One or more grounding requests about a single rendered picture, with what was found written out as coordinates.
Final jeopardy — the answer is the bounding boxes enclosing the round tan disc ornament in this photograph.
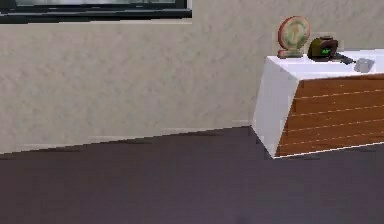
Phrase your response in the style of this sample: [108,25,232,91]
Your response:
[276,15,312,60]

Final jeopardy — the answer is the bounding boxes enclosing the black framed window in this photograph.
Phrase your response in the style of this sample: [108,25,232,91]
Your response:
[0,0,193,24]

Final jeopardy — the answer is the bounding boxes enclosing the white chest of wooden drawers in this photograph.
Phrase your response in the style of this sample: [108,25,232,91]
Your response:
[251,48,384,160]

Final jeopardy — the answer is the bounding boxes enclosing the brown alarm clock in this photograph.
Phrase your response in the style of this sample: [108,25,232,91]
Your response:
[307,35,340,63]

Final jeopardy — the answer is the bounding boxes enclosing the dark grey remote control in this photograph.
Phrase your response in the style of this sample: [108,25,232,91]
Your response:
[334,52,357,66]

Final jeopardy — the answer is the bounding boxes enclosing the small grey box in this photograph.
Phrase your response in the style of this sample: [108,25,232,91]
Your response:
[353,57,376,74]

